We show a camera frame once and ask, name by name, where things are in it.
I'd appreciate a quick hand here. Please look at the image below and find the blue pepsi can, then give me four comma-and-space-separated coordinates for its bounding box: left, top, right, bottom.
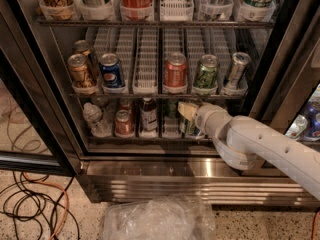
99, 53, 125, 88

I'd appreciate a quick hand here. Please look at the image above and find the green can bottom shelf rear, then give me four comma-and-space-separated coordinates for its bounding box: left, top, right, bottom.
166, 99, 178, 118

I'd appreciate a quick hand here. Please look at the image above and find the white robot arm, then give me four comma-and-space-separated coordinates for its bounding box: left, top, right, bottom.
178, 102, 320, 199

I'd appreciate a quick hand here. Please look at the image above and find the fridge sliding glass door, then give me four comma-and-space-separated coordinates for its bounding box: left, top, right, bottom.
0, 0, 81, 176

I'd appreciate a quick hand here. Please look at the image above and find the stainless steel fridge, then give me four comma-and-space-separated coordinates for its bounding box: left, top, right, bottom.
0, 0, 320, 207

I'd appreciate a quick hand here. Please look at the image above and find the green can middle shelf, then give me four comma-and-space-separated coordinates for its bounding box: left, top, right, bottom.
193, 54, 220, 89

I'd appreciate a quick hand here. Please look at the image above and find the white can right compartment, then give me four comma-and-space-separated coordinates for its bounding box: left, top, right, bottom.
286, 115, 308, 139

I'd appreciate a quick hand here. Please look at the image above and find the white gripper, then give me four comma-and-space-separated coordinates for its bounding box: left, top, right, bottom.
178, 101, 232, 137

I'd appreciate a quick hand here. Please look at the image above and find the orange cable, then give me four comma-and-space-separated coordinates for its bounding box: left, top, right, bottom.
21, 172, 70, 240

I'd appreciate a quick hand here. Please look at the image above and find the red can middle shelf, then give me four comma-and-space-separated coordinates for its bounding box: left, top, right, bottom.
164, 52, 187, 88

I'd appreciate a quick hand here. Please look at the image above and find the clear plastic bag bin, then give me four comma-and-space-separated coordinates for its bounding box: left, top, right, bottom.
103, 195, 216, 240

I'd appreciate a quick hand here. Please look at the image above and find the red can bottom shelf front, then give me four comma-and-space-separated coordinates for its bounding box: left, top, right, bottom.
115, 110, 134, 135

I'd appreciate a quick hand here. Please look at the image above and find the blue can right compartment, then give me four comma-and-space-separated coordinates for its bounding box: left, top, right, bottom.
302, 101, 320, 141

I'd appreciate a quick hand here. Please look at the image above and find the gold can middle shelf rear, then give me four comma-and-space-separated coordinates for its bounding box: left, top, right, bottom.
72, 40, 99, 76

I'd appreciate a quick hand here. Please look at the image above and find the brown juice bottle white cap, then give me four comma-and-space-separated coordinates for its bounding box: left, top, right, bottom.
140, 98, 158, 133

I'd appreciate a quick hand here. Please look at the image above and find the red can bottom shelf rear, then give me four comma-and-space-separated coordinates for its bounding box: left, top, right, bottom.
119, 99, 134, 112

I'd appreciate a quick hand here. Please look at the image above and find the empty white tray top shelf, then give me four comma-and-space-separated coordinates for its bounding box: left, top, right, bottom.
160, 0, 194, 21

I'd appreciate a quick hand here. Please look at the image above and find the black cable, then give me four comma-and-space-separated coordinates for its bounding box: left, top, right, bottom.
0, 170, 81, 240

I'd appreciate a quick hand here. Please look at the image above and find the gold can middle shelf front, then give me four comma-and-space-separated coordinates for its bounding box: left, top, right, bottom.
67, 54, 97, 88

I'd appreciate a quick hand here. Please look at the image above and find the green can bottom shelf front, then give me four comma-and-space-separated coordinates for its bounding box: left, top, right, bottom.
179, 116, 205, 139

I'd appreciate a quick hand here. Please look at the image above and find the clear water bottle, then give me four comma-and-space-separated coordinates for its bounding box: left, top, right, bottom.
83, 102, 109, 138

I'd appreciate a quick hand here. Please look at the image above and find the silver slim can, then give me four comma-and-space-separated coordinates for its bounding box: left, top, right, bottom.
224, 52, 251, 89

